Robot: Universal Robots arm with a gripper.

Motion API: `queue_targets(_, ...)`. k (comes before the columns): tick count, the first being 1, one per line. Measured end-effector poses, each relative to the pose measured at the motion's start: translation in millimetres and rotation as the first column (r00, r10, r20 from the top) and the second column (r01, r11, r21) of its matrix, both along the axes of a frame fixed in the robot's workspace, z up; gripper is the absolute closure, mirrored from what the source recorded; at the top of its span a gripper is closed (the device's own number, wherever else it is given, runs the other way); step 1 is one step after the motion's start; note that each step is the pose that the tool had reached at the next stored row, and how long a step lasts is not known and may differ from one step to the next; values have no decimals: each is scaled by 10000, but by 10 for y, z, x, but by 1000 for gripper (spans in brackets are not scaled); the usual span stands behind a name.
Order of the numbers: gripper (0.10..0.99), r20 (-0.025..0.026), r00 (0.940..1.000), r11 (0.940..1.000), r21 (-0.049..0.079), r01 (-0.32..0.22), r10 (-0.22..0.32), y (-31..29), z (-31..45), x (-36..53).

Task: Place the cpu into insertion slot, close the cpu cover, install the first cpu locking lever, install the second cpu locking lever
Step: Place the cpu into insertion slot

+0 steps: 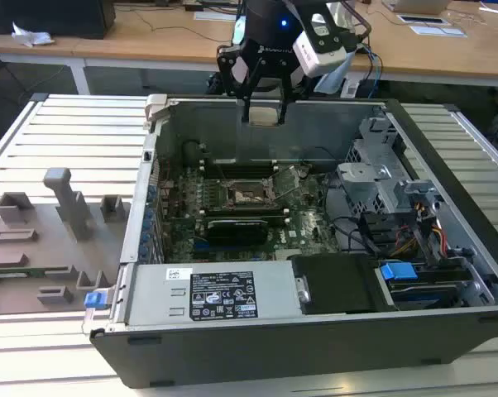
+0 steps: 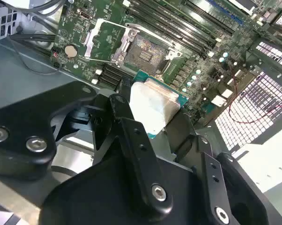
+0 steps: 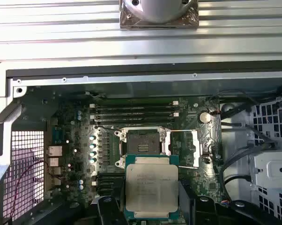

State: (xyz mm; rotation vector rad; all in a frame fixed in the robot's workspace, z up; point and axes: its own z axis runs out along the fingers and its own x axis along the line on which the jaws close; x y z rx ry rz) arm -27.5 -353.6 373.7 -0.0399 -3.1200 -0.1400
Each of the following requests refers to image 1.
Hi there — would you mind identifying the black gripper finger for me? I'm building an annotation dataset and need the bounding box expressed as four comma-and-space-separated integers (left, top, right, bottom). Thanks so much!
276, 55, 300, 126
216, 43, 263, 123

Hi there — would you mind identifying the silver square CPU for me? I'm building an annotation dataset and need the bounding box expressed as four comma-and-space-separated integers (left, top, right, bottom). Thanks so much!
248, 105, 281, 127

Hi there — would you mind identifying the thin metal locking lever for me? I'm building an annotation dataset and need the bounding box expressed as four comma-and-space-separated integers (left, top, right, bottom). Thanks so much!
209, 153, 232, 186

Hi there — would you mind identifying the metal socket cover frame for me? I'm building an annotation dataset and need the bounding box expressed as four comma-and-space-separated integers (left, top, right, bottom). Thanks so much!
268, 164, 303, 203

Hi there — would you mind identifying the metal CPU socket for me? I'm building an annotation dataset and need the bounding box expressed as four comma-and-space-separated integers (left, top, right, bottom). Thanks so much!
225, 176, 277, 208

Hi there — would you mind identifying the white flat keyboard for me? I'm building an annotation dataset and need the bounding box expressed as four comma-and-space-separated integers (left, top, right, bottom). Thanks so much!
193, 11, 238, 22

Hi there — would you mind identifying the wooden desk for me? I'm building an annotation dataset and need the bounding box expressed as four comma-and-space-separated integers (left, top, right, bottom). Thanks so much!
0, 0, 498, 90

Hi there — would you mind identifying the grey case release latch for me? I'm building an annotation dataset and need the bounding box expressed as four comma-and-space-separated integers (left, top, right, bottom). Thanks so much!
143, 93, 170, 124

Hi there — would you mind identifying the metal disk bay cage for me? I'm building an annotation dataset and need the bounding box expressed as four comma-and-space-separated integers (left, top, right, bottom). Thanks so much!
335, 115, 444, 216

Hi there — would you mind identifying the white rimmed desk hatch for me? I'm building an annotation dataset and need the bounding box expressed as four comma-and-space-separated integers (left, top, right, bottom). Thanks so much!
397, 13, 448, 25

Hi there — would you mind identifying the green motherboard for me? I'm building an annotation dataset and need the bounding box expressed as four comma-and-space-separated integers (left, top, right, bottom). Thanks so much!
156, 159, 345, 264

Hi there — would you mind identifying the white paper sheet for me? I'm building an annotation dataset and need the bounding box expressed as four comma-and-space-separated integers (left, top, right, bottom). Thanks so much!
409, 24, 468, 39

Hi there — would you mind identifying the black graphics card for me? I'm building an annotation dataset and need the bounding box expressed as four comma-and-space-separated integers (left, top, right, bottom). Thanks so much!
205, 218, 271, 251

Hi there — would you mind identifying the black computer box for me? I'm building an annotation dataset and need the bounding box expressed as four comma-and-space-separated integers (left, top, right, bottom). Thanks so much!
0, 0, 117, 41

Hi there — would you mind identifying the crumpled white paper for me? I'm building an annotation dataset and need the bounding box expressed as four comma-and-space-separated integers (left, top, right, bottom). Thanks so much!
11, 21, 55, 47

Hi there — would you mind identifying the black air shroud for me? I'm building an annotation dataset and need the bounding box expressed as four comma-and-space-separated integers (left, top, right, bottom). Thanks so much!
288, 254, 395, 315

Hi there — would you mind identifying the blue disk carrier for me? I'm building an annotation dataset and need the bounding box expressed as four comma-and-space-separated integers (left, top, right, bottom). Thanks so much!
379, 261, 419, 287

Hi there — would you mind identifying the silver power supply unit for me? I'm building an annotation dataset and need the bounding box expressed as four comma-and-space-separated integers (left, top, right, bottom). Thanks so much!
108, 262, 312, 332

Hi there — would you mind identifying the black open PC case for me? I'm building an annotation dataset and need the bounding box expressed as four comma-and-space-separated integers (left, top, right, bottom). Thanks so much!
89, 93, 498, 390

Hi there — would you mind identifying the blue plastic case latch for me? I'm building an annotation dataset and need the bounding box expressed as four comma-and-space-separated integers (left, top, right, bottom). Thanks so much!
84, 289, 112, 310

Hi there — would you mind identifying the grey parts rack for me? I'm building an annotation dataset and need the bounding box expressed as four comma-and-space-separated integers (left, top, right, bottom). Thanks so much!
0, 167, 134, 318

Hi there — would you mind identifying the green RAM stick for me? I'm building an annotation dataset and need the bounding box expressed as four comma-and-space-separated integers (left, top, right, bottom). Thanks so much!
0, 266, 68, 279

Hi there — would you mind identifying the small pale wrist camera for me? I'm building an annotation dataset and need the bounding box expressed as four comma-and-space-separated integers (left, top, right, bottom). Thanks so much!
231, 16, 248, 45

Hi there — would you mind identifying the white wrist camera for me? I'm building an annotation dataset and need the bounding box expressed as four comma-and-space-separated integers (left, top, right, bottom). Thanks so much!
292, 12, 360, 79

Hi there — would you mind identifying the coloured power wire bundle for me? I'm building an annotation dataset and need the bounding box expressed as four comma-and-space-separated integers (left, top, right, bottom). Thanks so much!
391, 222, 447, 260

